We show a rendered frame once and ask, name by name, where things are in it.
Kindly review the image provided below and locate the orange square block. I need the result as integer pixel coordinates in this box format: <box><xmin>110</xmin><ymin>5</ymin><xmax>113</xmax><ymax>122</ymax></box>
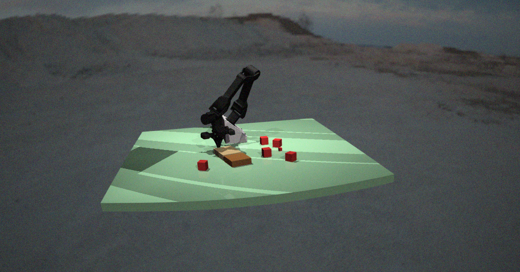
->
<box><xmin>224</xmin><ymin>152</ymin><xmax>251</xmax><ymax>167</ymax></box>

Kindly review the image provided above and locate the brown wooden board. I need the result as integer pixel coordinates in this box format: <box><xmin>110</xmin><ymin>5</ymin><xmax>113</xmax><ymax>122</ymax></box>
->
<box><xmin>213</xmin><ymin>146</ymin><xmax>241</xmax><ymax>161</ymax></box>

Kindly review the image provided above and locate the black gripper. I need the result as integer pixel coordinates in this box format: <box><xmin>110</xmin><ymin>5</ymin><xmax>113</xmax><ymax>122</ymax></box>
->
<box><xmin>201</xmin><ymin>121</ymin><xmax>235</xmax><ymax>148</ymax></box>

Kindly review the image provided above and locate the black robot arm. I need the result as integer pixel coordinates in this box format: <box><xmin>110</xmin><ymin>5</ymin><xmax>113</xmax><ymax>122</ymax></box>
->
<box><xmin>201</xmin><ymin>65</ymin><xmax>260</xmax><ymax>137</ymax></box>

